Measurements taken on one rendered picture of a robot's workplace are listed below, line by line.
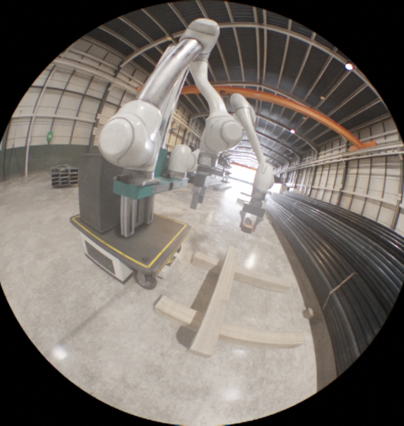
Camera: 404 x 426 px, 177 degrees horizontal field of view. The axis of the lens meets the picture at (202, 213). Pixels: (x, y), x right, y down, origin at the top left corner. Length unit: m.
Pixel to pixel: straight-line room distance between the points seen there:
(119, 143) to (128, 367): 0.91
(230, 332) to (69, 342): 0.91
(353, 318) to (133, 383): 1.34
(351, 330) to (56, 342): 1.75
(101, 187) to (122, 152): 0.53
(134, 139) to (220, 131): 0.23
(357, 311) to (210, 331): 1.07
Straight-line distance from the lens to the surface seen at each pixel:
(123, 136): 0.35
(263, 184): 0.72
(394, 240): 1.87
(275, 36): 10.16
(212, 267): 1.20
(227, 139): 0.40
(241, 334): 0.86
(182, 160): 0.99
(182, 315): 0.81
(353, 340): 1.24
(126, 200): 0.83
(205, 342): 0.67
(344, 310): 1.32
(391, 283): 1.29
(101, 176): 0.85
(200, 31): 0.70
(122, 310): 0.93
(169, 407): 0.86
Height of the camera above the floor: 0.83
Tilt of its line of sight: 18 degrees down
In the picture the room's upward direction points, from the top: 14 degrees clockwise
